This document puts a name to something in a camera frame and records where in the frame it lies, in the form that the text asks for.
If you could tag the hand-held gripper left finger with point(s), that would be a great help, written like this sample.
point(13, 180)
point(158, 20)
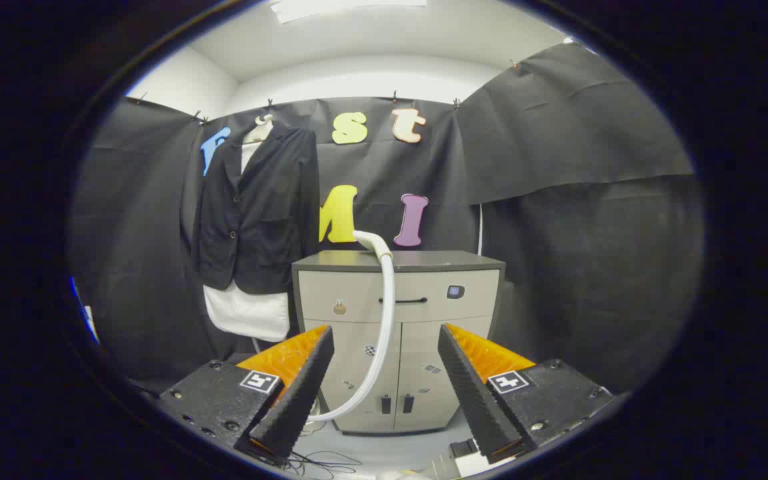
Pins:
point(294, 406)

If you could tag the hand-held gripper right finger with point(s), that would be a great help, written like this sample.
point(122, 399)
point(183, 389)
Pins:
point(477, 406)

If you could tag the white shirt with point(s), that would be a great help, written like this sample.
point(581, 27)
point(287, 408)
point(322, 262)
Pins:
point(244, 313)

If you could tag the white garment steamer head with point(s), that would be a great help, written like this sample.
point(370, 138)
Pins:
point(389, 300)

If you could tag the black jacket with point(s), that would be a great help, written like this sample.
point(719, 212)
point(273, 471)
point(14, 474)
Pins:
point(264, 220)

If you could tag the cream clothes hanger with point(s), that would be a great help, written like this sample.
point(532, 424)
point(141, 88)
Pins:
point(258, 132)

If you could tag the grey cabinet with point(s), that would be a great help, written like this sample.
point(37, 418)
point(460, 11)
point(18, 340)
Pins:
point(437, 300)

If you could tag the black backdrop cloth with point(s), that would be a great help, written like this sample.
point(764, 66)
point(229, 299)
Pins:
point(557, 233)

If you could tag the ceiling light panel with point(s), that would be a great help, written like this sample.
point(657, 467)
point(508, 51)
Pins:
point(344, 6)

